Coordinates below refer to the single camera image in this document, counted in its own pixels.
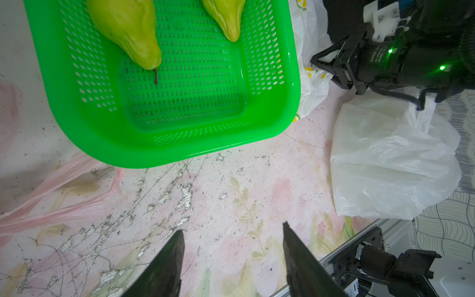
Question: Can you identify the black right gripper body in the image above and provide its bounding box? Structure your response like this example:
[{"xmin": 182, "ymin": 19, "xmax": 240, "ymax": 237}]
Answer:
[{"xmin": 333, "ymin": 23, "xmax": 475, "ymax": 95}]

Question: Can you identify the green pear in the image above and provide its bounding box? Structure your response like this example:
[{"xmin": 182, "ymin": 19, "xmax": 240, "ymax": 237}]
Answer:
[{"xmin": 202, "ymin": 0, "xmax": 246, "ymax": 42}]

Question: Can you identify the pink plastic bag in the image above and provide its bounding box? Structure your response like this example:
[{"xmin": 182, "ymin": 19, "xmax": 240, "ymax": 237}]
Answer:
[{"xmin": 1, "ymin": 152, "xmax": 125, "ymax": 245}]

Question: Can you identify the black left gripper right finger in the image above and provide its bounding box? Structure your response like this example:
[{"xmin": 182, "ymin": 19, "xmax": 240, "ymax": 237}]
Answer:
[{"xmin": 283, "ymin": 222, "xmax": 347, "ymax": 297}]

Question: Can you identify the green plastic basket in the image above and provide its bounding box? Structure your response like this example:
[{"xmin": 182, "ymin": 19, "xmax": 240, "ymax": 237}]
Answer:
[{"xmin": 24, "ymin": 1, "xmax": 301, "ymax": 168}]

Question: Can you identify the yellow-green small pear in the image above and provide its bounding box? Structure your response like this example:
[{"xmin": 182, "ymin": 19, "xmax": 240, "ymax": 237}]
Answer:
[{"xmin": 86, "ymin": 0, "xmax": 162, "ymax": 84}]

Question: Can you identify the white plastic bag lemon print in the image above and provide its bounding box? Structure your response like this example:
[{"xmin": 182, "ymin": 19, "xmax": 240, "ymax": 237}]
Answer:
[{"xmin": 330, "ymin": 92, "xmax": 461, "ymax": 220}]

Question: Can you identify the black toolbox yellow latch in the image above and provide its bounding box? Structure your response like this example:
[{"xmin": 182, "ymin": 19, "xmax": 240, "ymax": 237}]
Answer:
[{"xmin": 323, "ymin": 0, "xmax": 372, "ymax": 43}]

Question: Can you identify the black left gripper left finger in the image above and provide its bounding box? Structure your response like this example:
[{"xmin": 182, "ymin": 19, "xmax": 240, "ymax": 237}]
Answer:
[{"xmin": 122, "ymin": 230, "xmax": 185, "ymax": 297}]

